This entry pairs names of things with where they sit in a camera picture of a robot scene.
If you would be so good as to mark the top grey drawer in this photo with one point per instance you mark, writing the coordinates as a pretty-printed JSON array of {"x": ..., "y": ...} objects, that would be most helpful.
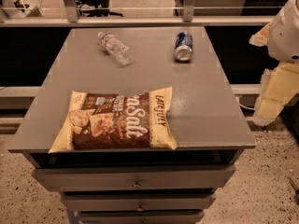
[{"x": 134, "y": 178}]

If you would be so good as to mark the middle grey drawer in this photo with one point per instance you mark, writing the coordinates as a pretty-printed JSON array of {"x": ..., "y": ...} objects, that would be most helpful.
[{"x": 138, "y": 202}]

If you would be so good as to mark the blue pepsi can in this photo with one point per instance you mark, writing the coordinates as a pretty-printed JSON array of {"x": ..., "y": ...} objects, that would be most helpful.
[{"x": 183, "y": 47}]

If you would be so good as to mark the grey metal railing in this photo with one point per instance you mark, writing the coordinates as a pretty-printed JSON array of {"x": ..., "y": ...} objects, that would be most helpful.
[{"x": 203, "y": 12}]

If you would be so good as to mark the brown sea salt chip bag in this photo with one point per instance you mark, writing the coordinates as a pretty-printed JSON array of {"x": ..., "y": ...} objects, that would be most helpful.
[{"x": 114, "y": 121}]

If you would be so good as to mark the grey drawer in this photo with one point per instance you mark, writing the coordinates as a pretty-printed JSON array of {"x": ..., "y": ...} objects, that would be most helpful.
[
  {"x": 134, "y": 178},
  {"x": 147, "y": 217},
  {"x": 138, "y": 202}
]

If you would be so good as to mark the bottom grey drawer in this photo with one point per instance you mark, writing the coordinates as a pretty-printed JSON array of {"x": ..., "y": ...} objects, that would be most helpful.
[{"x": 147, "y": 217}]

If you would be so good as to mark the clear plastic water bottle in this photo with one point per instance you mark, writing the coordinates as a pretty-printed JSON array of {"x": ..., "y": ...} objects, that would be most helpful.
[{"x": 118, "y": 50}]

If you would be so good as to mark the grey drawer cabinet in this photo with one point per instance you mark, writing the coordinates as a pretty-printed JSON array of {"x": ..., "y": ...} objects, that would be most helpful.
[{"x": 204, "y": 117}]

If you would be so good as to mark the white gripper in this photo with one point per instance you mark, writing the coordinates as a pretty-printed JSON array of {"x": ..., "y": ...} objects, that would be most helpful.
[{"x": 286, "y": 36}]

